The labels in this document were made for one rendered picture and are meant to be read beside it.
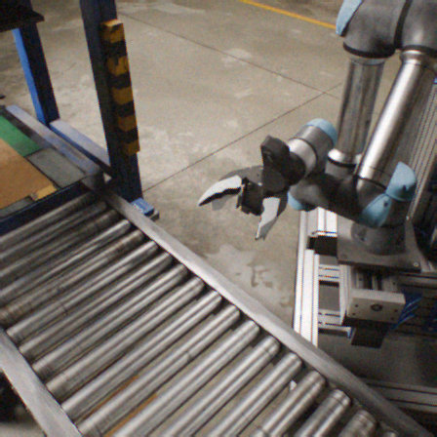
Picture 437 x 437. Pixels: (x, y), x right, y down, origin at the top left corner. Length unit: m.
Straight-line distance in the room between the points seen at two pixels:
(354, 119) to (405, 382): 1.04
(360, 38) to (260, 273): 1.48
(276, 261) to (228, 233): 0.32
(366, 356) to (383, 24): 1.22
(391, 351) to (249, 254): 0.89
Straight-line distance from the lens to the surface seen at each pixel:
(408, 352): 1.90
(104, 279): 1.25
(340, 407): 1.05
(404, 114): 0.97
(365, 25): 1.05
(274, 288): 2.23
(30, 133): 1.94
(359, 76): 1.10
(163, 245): 1.30
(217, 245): 2.42
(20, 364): 1.15
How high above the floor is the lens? 1.72
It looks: 41 degrees down
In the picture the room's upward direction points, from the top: straight up
